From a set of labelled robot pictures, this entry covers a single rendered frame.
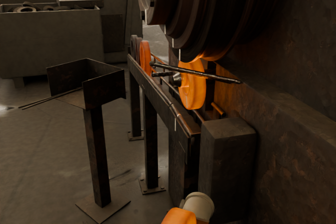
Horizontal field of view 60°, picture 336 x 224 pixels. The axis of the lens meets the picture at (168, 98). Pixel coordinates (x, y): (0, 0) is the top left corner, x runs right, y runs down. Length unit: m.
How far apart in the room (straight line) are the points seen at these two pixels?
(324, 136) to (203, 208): 0.25
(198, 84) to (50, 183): 1.27
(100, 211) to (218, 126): 1.06
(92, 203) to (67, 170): 0.36
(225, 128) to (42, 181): 1.40
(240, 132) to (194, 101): 0.20
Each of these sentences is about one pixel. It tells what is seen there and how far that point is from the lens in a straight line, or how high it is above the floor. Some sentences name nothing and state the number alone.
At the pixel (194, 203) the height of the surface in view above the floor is 0.69.
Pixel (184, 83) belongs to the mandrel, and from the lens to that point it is 0.78.
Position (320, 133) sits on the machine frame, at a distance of 0.50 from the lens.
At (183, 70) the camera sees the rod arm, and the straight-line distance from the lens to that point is 0.66.
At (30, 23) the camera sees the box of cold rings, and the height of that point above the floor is 0.63.
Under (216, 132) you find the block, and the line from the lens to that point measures 0.59.
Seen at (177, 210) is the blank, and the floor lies 0.77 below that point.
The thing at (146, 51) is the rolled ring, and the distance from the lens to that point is 1.44.
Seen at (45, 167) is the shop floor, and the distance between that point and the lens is 1.96.
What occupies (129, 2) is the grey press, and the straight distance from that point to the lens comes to 3.64.
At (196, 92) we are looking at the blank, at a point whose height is 0.81.
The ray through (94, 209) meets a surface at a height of 0.01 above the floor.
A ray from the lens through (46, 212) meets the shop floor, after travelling 1.66.
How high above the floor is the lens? 1.10
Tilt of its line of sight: 24 degrees down
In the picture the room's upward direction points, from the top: straight up
